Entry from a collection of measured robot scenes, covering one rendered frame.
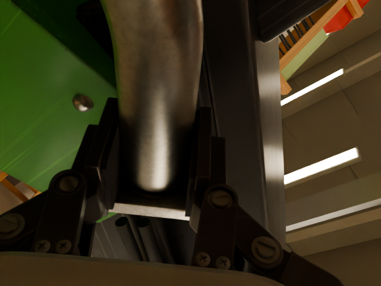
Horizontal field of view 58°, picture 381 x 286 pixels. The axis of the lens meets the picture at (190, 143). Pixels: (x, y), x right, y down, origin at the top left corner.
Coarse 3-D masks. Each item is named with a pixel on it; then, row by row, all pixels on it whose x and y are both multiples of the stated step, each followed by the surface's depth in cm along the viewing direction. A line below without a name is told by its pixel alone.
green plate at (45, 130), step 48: (0, 0) 14; (48, 0) 18; (0, 48) 16; (48, 48) 16; (96, 48) 20; (0, 96) 18; (48, 96) 18; (96, 96) 18; (0, 144) 21; (48, 144) 21
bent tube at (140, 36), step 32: (128, 0) 9; (160, 0) 9; (192, 0) 10; (128, 32) 10; (160, 32) 10; (192, 32) 10; (128, 64) 11; (160, 64) 10; (192, 64) 11; (128, 96) 12; (160, 96) 11; (192, 96) 12; (128, 128) 13; (160, 128) 12; (192, 128) 14; (128, 160) 14; (160, 160) 13; (128, 192) 15; (160, 192) 15
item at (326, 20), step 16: (336, 0) 300; (352, 0) 308; (368, 0) 324; (320, 16) 294; (336, 16) 310; (352, 16) 317; (288, 32) 280; (304, 32) 290; (320, 32) 305; (288, 48) 281; (304, 48) 300; (288, 64) 295
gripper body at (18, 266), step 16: (0, 256) 9; (16, 256) 9; (32, 256) 9; (48, 256) 9; (64, 256) 9; (80, 256) 10; (0, 272) 9; (16, 272) 9; (32, 272) 9; (48, 272) 9; (64, 272) 9; (80, 272) 9; (96, 272) 9; (112, 272) 9; (128, 272) 9; (144, 272) 9; (160, 272) 9; (176, 272) 9; (192, 272) 9; (208, 272) 9; (224, 272) 9; (240, 272) 10
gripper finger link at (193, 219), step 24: (192, 144) 13; (216, 144) 14; (192, 168) 12; (216, 168) 13; (192, 192) 13; (192, 216) 13; (240, 216) 12; (240, 240) 11; (264, 240) 11; (264, 264) 11
